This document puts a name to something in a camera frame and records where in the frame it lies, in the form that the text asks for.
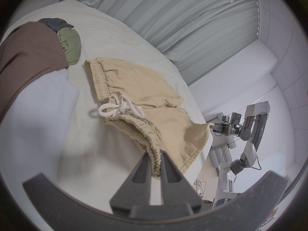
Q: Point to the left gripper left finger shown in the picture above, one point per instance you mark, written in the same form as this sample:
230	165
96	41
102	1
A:
134	189

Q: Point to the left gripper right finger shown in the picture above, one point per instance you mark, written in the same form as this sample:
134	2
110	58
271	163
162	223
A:
178	189

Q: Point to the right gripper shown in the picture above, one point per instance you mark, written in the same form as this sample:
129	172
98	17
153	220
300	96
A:
221	129

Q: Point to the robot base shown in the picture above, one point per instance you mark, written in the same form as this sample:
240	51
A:
223	174

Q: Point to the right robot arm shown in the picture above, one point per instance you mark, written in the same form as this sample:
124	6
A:
250	153

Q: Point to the pale grey curtain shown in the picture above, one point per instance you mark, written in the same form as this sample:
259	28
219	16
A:
216	44
144	3

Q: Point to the white garment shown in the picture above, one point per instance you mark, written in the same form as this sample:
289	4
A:
36	117

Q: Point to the green garment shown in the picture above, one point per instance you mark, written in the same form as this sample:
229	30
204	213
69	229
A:
71	44

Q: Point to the dark brown garment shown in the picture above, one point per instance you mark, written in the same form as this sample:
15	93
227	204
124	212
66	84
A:
28	52

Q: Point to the black garment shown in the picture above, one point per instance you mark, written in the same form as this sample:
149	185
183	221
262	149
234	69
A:
54	23

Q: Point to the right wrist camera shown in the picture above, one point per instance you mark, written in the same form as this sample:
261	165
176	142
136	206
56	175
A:
225	119

